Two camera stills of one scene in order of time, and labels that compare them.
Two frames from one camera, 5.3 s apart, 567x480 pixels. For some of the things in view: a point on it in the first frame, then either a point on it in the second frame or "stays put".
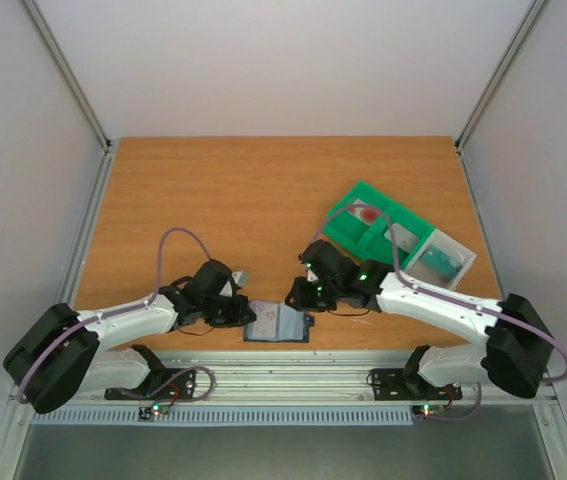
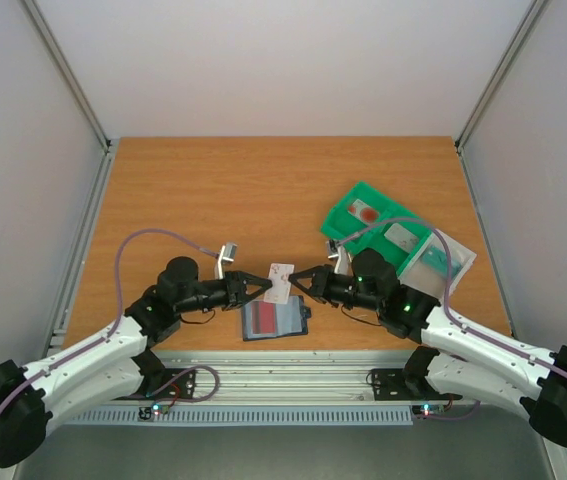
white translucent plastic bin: [441, 260] stays put
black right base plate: [392, 384] stays put
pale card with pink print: [264, 326] → [281, 284]
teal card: [441, 263] stays put
